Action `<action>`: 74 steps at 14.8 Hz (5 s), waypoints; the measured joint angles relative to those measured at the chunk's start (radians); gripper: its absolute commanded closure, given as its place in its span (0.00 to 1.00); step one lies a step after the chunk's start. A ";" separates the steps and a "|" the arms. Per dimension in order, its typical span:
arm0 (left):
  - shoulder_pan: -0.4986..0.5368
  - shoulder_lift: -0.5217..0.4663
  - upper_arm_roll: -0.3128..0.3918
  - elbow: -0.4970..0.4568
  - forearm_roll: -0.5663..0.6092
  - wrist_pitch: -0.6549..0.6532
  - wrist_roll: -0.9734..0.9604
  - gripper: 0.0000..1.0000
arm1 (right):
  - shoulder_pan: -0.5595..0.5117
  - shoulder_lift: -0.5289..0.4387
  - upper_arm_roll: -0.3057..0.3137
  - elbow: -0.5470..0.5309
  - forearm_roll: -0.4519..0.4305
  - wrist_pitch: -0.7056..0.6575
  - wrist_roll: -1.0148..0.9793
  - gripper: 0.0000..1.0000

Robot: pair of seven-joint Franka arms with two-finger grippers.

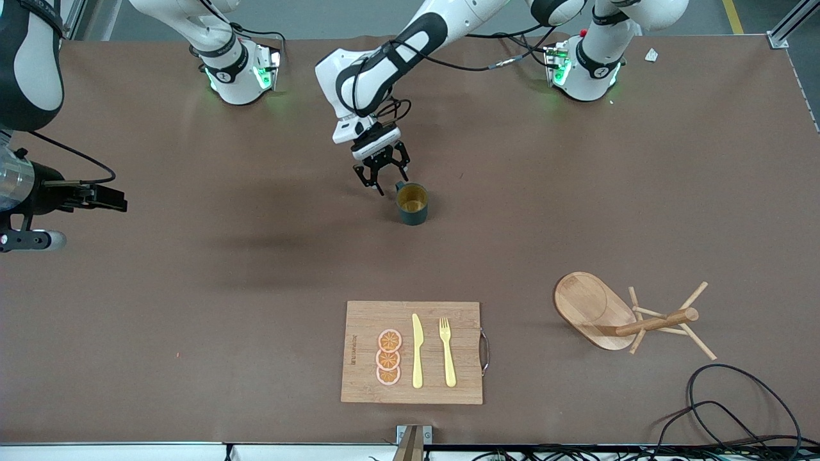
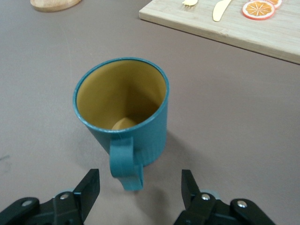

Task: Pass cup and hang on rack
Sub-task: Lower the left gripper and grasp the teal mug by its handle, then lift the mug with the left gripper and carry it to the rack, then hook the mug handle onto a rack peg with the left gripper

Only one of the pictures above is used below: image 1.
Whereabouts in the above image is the dark green cup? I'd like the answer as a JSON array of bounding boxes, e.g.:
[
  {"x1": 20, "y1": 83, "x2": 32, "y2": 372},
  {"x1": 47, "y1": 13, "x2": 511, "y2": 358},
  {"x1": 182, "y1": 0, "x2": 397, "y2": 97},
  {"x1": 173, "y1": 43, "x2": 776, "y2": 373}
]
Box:
[{"x1": 395, "y1": 181, "x2": 429, "y2": 226}]

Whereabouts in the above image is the wooden cup rack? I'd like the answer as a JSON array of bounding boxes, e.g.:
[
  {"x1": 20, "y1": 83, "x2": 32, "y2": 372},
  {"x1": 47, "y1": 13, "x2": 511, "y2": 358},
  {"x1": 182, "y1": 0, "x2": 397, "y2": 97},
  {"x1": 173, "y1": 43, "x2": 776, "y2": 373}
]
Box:
[{"x1": 554, "y1": 271, "x2": 717, "y2": 361}]

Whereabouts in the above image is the brown table cover sheet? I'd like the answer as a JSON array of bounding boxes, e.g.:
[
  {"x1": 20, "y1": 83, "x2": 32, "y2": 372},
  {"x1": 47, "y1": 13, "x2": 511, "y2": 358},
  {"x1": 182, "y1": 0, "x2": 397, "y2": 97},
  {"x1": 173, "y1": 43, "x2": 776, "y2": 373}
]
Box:
[{"x1": 0, "y1": 33, "x2": 820, "y2": 446}]

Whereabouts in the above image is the bamboo cutting board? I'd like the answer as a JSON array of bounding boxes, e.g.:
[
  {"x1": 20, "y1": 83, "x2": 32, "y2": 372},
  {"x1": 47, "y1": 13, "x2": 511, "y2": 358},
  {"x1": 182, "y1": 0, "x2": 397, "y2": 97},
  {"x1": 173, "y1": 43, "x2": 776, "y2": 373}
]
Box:
[{"x1": 340, "y1": 300, "x2": 491, "y2": 405}]

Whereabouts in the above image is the yellow plastic knife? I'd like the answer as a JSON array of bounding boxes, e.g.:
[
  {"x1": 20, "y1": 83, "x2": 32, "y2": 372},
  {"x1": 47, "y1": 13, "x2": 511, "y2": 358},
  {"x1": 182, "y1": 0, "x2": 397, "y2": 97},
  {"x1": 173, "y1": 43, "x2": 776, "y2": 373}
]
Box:
[{"x1": 412, "y1": 313, "x2": 425, "y2": 389}]

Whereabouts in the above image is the yellow plastic fork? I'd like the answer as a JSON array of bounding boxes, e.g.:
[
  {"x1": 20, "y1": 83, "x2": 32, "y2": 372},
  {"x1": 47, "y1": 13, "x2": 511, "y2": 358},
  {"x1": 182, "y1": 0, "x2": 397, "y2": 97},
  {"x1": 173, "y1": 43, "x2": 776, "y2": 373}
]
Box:
[{"x1": 439, "y1": 318, "x2": 457, "y2": 388}]

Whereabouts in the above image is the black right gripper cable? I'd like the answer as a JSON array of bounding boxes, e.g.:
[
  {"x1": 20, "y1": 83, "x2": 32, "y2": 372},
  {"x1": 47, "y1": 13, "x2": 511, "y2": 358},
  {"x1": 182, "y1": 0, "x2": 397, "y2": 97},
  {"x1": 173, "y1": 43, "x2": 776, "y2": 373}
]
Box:
[{"x1": 29, "y1": 130, "x2": 117, "y2": 186}]

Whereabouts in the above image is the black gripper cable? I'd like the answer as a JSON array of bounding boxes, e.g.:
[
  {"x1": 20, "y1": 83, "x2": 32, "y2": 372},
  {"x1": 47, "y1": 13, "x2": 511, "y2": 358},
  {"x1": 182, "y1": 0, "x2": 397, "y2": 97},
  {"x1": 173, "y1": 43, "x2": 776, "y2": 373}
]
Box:
[
  {"x1": 29, "y1": 130, "x2": 117, "y2": 186},
  {"x1": 368, "y1": 22, "x2": 558, "y2": 138}
]

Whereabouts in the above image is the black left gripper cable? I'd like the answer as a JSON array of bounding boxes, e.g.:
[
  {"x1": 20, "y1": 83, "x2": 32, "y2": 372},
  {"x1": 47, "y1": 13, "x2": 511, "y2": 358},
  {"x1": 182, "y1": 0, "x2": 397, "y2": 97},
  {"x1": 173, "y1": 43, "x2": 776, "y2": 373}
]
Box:
[{"x1": 368, "y1": 22, "x2": 558, "y2": 138}]

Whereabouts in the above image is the black left arm base cable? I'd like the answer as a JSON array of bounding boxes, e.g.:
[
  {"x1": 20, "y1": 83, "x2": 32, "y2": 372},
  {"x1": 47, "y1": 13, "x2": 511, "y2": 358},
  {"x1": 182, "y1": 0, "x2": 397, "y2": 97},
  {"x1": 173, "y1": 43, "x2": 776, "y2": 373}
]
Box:
[{"x1": 506, "y1": 32, "x2": 555, "y2": 68}]

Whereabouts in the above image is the black arm base cable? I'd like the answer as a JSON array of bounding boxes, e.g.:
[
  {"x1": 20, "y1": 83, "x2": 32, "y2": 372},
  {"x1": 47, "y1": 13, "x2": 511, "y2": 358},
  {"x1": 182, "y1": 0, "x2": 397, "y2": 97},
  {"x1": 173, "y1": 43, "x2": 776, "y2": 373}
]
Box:
[
  {"x1": 202, "y1": 0, "x2": 287, "y2": 49},
  {"x1": 506, "y1": 32, "x2": 555, "y2": 68}
]

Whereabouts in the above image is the aluminium frame profile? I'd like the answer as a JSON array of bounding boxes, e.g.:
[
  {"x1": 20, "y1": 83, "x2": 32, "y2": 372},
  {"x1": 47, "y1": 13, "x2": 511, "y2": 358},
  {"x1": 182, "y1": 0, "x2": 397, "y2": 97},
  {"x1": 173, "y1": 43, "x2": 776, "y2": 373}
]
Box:
[
  {"x1": 61, "y1": 0, "x2": 103, "y2": 40},
  {"x1": 767, "y1": 0, "x2": 820, "y2": 50}
]

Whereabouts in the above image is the black right arm base cable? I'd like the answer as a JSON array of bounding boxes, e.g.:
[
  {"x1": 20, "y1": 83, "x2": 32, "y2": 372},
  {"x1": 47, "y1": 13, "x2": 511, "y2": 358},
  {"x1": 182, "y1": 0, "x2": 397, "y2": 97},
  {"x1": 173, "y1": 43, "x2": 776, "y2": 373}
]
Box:
[{"x1": 202, "y1": 0, "x2": 287, "y2": 49}]

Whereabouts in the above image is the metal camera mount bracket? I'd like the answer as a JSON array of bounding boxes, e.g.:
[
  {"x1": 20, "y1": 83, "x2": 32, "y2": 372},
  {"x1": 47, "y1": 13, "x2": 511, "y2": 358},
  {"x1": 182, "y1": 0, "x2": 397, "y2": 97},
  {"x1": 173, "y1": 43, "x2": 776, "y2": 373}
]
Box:
[{"x1": 392, "y1": 425, "x2": 433, "y2": 461}]

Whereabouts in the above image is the long looped black cable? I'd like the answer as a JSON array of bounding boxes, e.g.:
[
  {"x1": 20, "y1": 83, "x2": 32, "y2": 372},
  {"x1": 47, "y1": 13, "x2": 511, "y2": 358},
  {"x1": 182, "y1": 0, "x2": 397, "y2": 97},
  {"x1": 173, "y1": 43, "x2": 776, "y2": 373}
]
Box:
[{"x1": 685, "y1": 364, "x2": 803, "y2": 449}]

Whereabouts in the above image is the short looped black cable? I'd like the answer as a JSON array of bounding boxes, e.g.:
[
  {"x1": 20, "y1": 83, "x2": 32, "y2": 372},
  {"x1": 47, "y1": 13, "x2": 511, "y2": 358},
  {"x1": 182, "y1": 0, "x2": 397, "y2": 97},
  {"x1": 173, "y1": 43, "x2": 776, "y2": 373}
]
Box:
[{"x1": 653, "y1": 401, "x2": 779, "y2": 452}]

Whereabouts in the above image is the black cable bundle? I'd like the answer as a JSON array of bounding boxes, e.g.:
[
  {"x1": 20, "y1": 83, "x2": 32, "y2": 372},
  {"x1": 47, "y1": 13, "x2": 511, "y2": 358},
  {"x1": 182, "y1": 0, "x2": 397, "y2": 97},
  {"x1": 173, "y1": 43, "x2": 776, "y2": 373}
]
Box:
[{"x1": 471, "y1": 442, "x2": 820, "y2": 461}]

